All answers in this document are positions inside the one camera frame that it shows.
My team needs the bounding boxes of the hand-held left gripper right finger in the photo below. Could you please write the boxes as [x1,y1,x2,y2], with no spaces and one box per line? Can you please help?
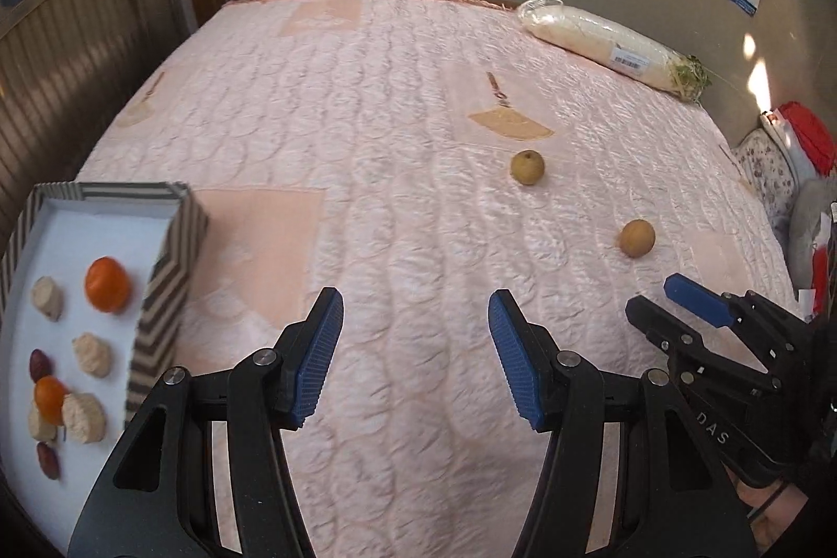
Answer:
[487,289,760,558]

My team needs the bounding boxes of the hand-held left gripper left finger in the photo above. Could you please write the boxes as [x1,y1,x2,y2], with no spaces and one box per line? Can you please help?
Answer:
[67,287,345,558]

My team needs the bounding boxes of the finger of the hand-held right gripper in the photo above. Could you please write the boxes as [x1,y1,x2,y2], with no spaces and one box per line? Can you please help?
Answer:
[625,295,786,402]
[663,273,815,382]

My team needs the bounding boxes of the small brown pear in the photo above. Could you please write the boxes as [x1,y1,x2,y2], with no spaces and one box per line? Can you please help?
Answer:
[510,149,547,186]
[619,219,656,258]

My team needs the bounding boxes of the orange tangerine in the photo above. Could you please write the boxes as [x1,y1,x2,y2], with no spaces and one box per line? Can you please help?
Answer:
[34,376,68,425]
[85,257,130,312]

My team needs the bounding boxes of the striped cardboard tray box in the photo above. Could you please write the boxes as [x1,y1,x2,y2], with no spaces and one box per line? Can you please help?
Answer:
[0,180,210,558]

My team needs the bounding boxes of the grey cloth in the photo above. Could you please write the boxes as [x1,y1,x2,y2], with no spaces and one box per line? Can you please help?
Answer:
[788,179,837,298]

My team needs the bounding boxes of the floral pillow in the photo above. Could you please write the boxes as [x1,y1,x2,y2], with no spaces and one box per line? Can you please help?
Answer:
[736,130,802,238]

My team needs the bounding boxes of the red plastic bag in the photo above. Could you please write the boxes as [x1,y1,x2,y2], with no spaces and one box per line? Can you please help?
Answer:
[775,101,837,176]

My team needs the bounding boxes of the pink quilted bedspread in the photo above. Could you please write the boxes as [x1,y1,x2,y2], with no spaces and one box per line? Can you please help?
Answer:
[75,0,802,558]

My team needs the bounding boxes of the white radish in plastic bag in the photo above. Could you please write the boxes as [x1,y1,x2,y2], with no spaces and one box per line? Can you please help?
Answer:
[515,0,712,103]

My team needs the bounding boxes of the ribbed partition panel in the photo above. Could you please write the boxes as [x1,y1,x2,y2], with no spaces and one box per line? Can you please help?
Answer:
[0,0,177,245]

